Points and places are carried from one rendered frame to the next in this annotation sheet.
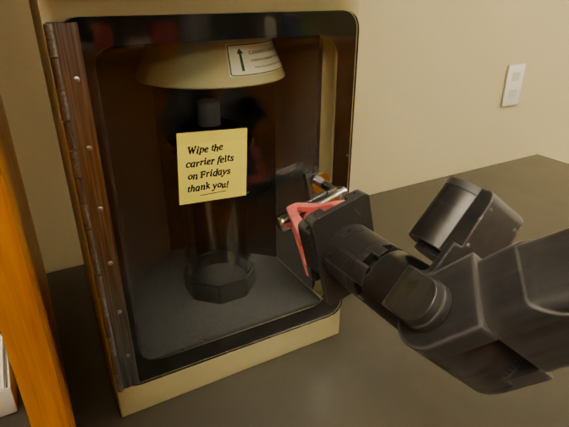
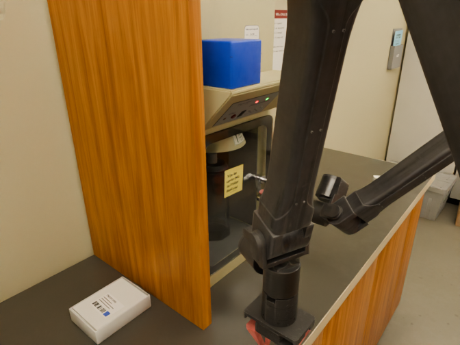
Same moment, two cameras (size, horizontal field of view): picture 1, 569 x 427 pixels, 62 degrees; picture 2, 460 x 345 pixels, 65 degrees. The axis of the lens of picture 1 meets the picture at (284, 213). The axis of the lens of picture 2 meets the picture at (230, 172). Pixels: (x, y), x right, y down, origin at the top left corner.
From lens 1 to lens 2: 57 cm
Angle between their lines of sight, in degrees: 19
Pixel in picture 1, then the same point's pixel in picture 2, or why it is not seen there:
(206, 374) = (225, 270)
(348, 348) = not seen: hidden behind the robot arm
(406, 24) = not seen: hidden behind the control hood
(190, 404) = (224, 284)
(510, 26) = not seen: hidden behind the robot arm
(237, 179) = (239, 184)
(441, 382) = (314, 252)
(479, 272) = (347, 200)
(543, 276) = (365, 198)
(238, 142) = (240, 170)
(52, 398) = (207, 277)
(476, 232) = (339, 189)
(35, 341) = (207, 254)
